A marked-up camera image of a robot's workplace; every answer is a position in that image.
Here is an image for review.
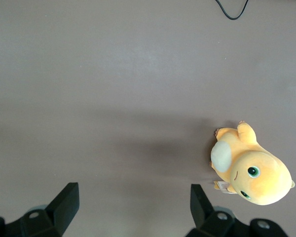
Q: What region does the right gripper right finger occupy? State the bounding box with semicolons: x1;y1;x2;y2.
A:
186;184;289;237

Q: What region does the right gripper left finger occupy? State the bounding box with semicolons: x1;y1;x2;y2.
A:
0;182;79;237

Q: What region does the orange plush toy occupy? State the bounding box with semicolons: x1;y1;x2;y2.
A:
209;120;296;206

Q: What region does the thin black looped cable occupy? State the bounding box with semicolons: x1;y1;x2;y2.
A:
215;0;250;20

